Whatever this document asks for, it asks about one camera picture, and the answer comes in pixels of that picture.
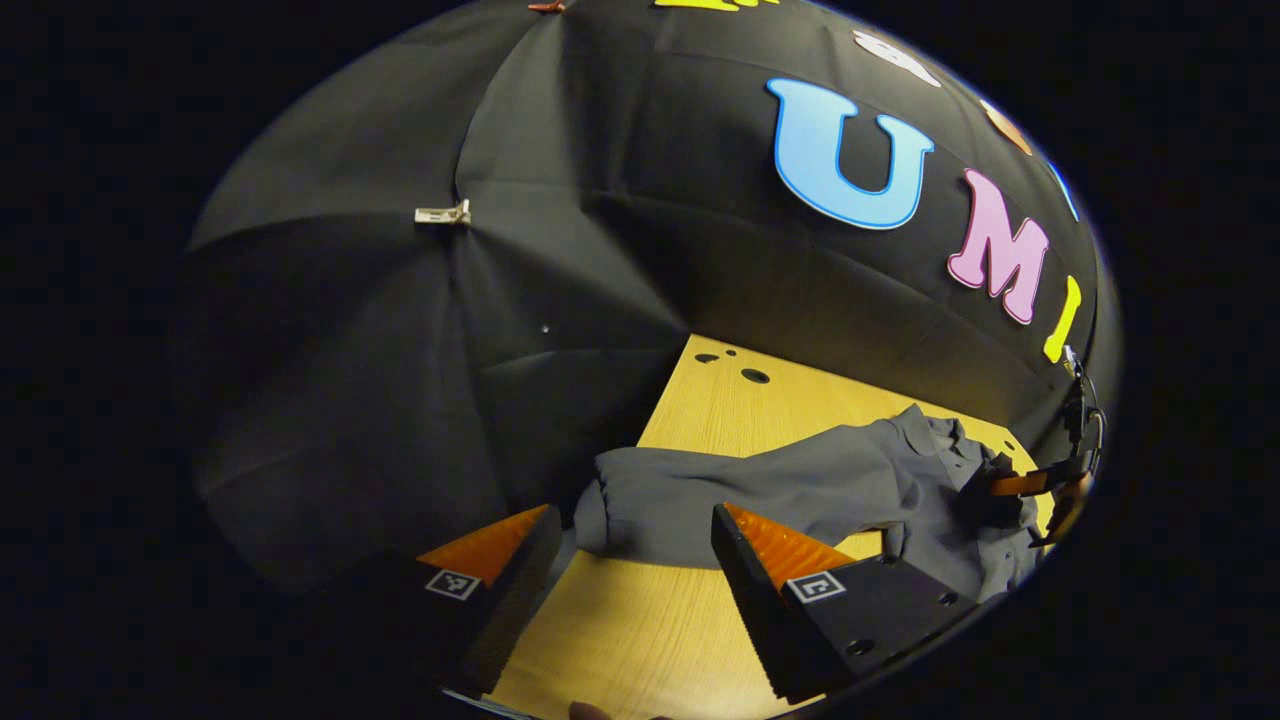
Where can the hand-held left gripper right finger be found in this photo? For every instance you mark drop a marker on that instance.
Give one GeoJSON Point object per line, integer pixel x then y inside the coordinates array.
{"type": "Point", "coordinates": [750, 600]}

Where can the reddish cloth clip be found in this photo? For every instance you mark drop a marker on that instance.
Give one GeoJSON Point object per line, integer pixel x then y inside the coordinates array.
{"type": "Point", "coordinates": [545, 5]}

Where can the black backdrop cloth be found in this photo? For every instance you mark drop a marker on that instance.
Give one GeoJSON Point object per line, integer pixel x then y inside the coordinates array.
{"type": "Point", "coordinates": [400, 350]}

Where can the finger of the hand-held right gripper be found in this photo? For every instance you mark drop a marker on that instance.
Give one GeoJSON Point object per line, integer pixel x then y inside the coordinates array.
{"type": "Point", "coordinates": [1068, 510]}
{"type": "Point", "coordinates": [1018, 484]}

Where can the grey collared shirt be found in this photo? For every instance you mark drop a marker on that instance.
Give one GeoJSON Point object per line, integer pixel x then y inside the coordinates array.
{"type": "Point", "coordinates": [760, 490]}

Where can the white cloth clip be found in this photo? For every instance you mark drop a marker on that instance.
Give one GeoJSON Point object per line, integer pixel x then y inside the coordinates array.
{"type": "Point", "coordinates": [443, 213]}

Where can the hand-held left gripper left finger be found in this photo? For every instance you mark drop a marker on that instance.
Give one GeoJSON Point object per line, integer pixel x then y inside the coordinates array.
{"type": "Point", "coordinates": [525, 600]}

